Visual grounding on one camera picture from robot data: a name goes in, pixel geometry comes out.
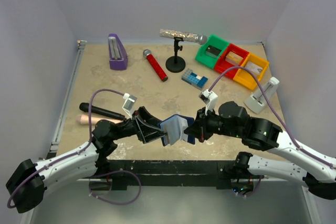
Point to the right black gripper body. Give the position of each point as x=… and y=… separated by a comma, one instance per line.
x=200, y=125

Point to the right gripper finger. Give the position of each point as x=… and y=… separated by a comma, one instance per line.
x=195, y=124
x=194, y=133

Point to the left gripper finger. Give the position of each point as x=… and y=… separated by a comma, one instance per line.
x=146, y=121
x=152, y=135

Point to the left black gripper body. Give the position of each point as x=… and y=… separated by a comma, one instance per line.
x=140, y=126

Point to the navy blue card holder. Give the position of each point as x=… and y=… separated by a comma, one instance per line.
x=174, y=127

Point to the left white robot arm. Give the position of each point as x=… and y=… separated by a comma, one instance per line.
x=32, y=181

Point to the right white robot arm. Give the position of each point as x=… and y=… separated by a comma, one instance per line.
x=301, y=164

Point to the gold card in red bin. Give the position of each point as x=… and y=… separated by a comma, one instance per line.
x=233, y=59

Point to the white card in yellow bin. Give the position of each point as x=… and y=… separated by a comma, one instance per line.
x=254, y=68

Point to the dark card in green bin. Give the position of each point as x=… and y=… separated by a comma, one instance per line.
x=212, y=51

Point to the blue toy brick block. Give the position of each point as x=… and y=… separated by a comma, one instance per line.
x=193, y=79

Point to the pink microphone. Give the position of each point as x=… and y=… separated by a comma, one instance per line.
x=84, y=120

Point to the white metronome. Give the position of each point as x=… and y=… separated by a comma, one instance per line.
x=256, y=102

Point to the black microphone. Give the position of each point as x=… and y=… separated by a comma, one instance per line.
x=84, y=107

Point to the red glitter microphone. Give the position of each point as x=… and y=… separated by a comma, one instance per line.
x=155, y=65

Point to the yellow plastic bin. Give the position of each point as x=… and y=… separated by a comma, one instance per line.
x=247, y=78

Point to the red plastic bin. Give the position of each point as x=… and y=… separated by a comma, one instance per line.
x=222, y=65

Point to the black microphone stand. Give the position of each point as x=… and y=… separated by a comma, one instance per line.
x=175, y=63

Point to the purple metronome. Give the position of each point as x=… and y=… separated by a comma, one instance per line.
x=118, y=58

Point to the green plastic bin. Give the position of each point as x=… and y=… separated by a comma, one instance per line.
x=214, y=41

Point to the silver glitter microphone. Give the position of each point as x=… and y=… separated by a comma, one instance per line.
x=186, y=36

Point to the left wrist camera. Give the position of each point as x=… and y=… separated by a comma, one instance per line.
x=128, y=106

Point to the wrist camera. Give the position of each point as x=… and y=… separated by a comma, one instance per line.
x=128, y=106
x=209, y=98

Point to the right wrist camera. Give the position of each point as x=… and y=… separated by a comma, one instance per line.
x=209, y=98

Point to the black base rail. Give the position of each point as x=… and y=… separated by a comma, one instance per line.
x=218, y=174

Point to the aluminium frame rail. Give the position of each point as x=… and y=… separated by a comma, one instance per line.
x=62, y=117

